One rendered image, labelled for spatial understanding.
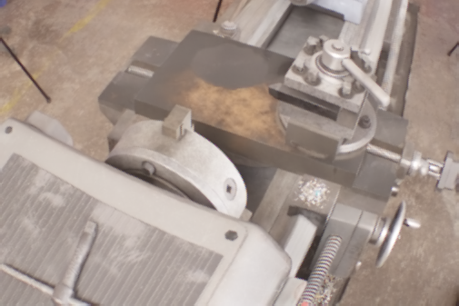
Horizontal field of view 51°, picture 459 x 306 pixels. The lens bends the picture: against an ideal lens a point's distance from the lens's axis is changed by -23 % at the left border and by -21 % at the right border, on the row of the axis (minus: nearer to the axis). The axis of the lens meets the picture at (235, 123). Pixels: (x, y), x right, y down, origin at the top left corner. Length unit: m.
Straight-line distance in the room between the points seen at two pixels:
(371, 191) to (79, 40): 2.27
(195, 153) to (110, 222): 0.30
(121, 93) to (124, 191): 0.84
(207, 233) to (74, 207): 0.17
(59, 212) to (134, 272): 0.13
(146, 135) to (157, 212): 0.28
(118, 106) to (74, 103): 1.35
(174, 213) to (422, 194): 2.01
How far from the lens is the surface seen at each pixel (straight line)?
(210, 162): 0.93
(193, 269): 0.64
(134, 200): 0.70
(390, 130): 1.52
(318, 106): 1.21
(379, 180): 1.39
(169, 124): 0.93
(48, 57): 3.21
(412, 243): 2.42
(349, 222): 1.39
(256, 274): 0.67
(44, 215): 0.70
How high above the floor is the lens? 1.89
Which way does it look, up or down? 45 degrees down
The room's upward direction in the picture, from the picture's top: 5 degrees clockwise
